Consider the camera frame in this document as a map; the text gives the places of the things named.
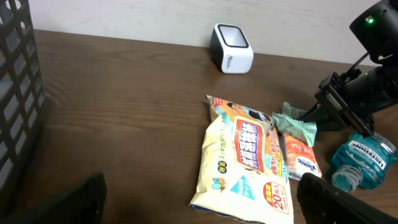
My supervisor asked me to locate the teal Listerine mouthwash bottle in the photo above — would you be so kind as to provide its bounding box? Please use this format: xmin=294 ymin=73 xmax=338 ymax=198
xmin=331 ymin=132 xmax=397 ymax=192

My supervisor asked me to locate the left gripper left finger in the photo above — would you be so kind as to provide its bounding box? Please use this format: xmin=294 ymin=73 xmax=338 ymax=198
xmin=1 ymin=172 xmax=107 ymax=224

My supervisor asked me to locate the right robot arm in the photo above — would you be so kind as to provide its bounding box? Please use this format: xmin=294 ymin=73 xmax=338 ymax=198
xmin=299 ymin=0 xmax=397 ymax=137

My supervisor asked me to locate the white barcode scanner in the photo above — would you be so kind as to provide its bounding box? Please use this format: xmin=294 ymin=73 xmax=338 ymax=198
xmin=209 ymin=23 xmax=254 ymax=74

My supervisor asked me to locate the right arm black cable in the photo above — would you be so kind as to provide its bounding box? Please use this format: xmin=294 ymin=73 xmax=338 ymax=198
xmin=340 ymin=51 xmax=371 ymax=80

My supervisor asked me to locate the yellow snack bag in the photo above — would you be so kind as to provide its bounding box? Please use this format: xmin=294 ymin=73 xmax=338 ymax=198
xmin=189 ymin=95 xmax=294 ymax=223

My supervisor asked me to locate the light teal wipes packet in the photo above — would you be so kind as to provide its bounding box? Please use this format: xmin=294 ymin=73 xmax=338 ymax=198
xmin=272 ymin=102 xmax=318 ymax=147

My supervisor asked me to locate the small orange snack packet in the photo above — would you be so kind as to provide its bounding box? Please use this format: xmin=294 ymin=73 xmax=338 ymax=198
xmin=282 ymin=134 xmax=322 ymax=180

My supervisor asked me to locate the grey plastic shopping basket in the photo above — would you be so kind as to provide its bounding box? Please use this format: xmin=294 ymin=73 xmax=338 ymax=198
xmin=1 ymin=0 xmax=44 ymax=214

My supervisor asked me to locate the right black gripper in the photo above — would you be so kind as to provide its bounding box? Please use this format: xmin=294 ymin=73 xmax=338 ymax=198
xmin=297 ymin=72 xmax=374 ymax=137

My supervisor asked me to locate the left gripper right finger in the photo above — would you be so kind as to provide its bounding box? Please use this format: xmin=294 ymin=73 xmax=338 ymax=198
xmin=297 ymin=173 xmax=397 ymax=224

